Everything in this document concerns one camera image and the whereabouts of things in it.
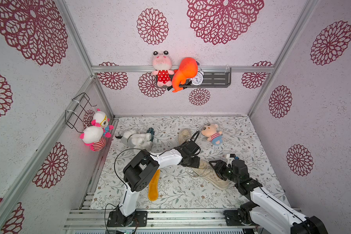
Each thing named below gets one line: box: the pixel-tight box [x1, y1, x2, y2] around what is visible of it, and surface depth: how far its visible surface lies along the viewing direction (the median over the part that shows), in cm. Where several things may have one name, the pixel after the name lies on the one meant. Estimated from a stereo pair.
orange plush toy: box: [172, 57, 198, 93], surface depth 86 cm
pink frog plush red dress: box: [151, 50, 175, 88], surface depth 87 cm
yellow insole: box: [148, 169, 160, 202], surface depth 84 cm
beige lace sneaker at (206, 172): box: [190, 159, 231, 190], surface depth 86 cm
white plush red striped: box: [79, 125, 107, 152], surface depth 87 cm
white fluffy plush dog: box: [120, 128, 153, 152], surface depth 96 cm
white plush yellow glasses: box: [91, 108, 114, 138], surface depth 96 cm
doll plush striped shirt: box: [200, 123, 223, 146], surface depth 104 cm
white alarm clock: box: [191, 68, 205, 86], surface depth 92 cm
